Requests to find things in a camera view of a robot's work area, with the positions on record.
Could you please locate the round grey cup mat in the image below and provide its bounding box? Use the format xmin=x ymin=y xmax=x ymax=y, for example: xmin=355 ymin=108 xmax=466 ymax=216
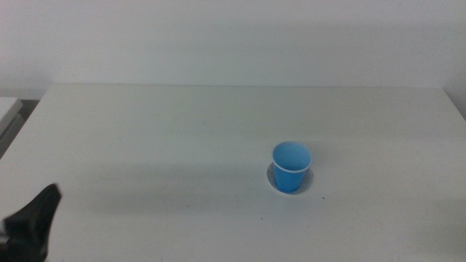
xmin=266 ymin=162 xmax=315 ymax=196

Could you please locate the blue plastic cup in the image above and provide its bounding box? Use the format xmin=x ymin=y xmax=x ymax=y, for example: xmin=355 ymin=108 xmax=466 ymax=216
xmin=272 ymin=141 xmax=314 ymax=194

